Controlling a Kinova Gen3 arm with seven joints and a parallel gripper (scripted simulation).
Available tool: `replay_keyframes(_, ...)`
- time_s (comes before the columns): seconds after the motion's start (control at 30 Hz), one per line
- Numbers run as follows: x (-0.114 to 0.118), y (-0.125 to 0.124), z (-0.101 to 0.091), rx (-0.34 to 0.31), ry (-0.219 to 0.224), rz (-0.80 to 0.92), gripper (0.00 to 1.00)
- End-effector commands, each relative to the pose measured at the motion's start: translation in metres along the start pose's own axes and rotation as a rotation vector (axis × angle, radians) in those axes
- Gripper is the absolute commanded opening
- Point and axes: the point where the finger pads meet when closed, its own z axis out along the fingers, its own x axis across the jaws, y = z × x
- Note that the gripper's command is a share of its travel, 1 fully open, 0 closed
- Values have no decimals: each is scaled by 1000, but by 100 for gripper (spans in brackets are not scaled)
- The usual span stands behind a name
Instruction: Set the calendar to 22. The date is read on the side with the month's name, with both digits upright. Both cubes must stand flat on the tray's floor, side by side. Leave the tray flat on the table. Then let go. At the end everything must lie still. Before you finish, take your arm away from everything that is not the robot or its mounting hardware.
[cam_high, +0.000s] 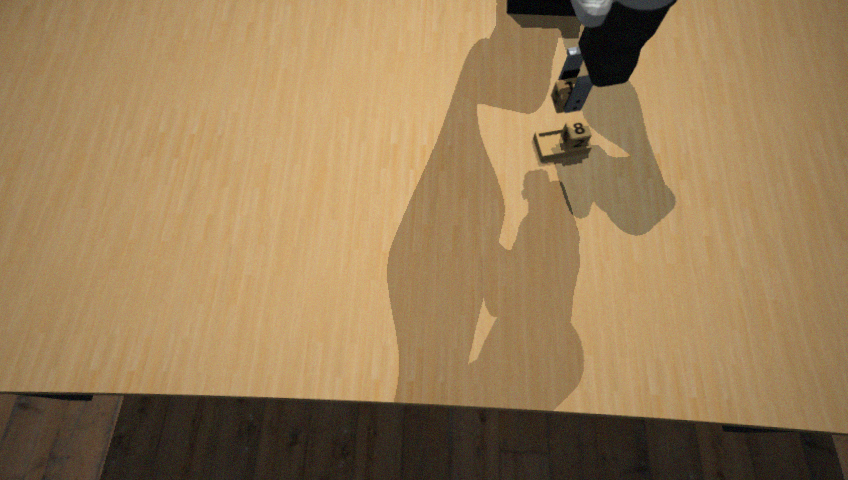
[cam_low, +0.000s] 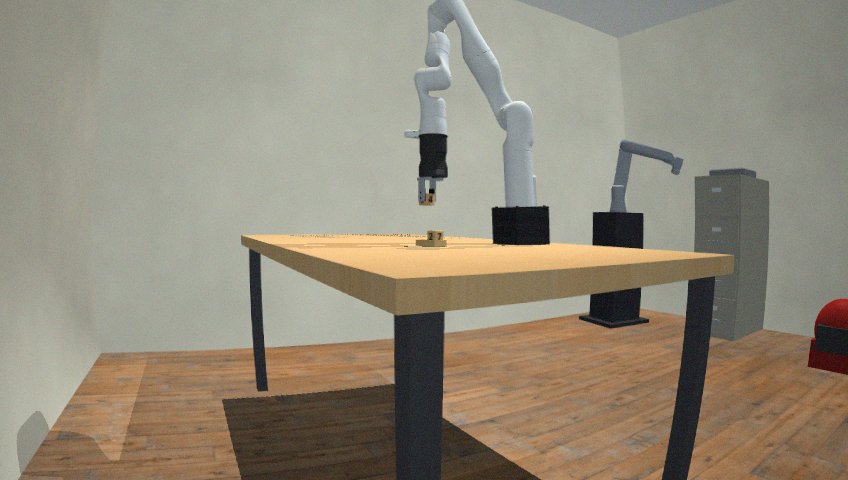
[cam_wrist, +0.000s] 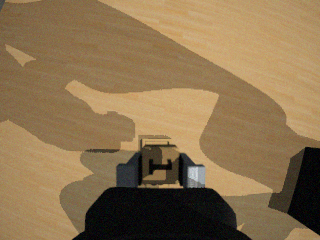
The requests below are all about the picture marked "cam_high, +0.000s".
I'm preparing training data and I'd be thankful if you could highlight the tan calendar cube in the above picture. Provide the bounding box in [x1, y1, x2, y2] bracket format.
[561, 119, 592, 150]
[551, 77, 577, 113]

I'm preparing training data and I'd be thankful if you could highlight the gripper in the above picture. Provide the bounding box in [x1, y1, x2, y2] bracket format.
[558, 0, 677, 113]

